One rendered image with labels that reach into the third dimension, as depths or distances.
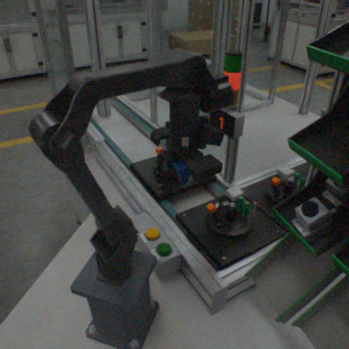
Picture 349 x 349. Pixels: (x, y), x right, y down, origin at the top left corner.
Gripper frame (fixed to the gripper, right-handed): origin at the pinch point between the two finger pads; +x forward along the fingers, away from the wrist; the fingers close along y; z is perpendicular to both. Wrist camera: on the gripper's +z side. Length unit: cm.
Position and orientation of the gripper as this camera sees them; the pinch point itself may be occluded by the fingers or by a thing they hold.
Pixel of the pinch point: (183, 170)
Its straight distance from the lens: 68.0
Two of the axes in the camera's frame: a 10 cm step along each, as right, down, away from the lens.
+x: 0.0, 8.3, 5.6
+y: -5.1, -4.8, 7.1
